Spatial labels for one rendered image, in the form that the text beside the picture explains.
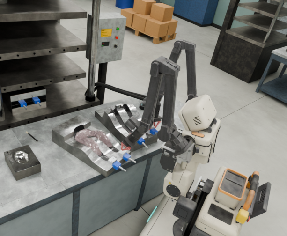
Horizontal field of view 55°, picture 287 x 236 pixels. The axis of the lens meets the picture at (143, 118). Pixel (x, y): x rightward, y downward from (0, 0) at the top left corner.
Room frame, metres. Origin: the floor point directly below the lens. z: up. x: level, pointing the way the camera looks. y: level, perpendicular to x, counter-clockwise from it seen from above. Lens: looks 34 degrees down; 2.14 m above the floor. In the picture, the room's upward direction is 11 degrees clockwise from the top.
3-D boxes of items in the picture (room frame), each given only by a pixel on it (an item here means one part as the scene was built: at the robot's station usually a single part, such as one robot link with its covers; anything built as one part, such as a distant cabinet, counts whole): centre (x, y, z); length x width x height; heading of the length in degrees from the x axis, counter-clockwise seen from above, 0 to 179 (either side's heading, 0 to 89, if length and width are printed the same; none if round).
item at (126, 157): (1.39, 0.05, 0.86); 0.13 x 0.05 x 0.05; 63
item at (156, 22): (6.87, 0.33, 0.37); 1.20 x 0.82 x 0.74; 57
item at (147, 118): (1.29, -0.03, 1.40); 0.11 x 0.06 x 0.43; 158
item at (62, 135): (1.46, 0.32, 0.86); 0.50 x 0.26 x 0.11; 63
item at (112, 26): (2.42, 0.47, 0.74); 0.30 x 0.22 x 1.47; 135
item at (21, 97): (1.95, 1.08, 0.87); 0.50 x 0.27 x 0.17; 45
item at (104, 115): (1.77, 0.13, 0.87); 0.50 x 0.26 x 0.14; 45
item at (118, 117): (1.75, 0.12, 0.92); 0.35 x 0.16 x 0.09; 45
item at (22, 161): (1.19, 0.68, 0.84); 0.20 x 0.15 x 0.07; 45
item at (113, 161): (1.29, 0.10, 0.86); 0.13 x 0.05 x 0.05; 63
